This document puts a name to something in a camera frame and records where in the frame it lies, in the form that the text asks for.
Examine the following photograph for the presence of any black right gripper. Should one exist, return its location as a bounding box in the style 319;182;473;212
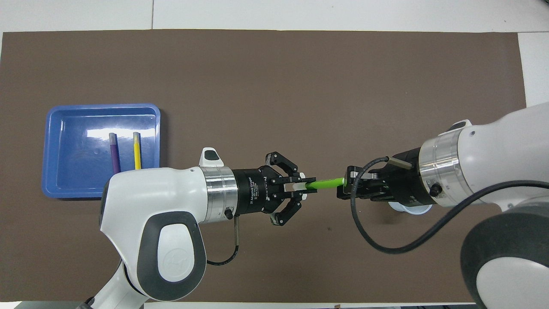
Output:
337;148;434;207

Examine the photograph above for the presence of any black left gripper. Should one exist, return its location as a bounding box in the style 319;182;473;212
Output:
232;151;306;227

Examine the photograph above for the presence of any green pen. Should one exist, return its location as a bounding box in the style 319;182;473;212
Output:
293;177;346;192

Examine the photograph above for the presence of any yellow pen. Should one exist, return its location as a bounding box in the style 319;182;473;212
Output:
133;131;143;170

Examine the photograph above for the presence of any purple pen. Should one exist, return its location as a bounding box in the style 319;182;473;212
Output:
109;132;122;175

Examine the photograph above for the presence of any translucent plastic cup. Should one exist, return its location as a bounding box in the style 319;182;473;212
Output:
388;201;434;215

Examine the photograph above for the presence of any brown table mat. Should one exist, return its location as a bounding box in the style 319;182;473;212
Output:
0;29;548;303

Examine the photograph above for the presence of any blue plastic tray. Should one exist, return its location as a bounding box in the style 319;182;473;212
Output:
41;103;162;199

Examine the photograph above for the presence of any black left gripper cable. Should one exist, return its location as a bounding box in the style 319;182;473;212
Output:
206;209;240;267

